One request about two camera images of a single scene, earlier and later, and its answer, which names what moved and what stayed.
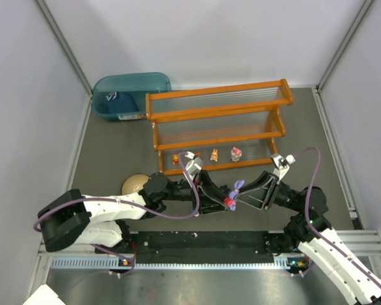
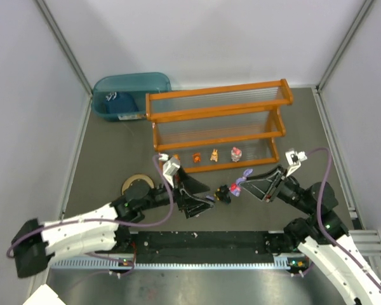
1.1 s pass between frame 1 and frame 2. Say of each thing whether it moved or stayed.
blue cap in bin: stayed
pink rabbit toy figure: stayed
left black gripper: moved
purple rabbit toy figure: moved
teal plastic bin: stayed
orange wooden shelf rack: stayed
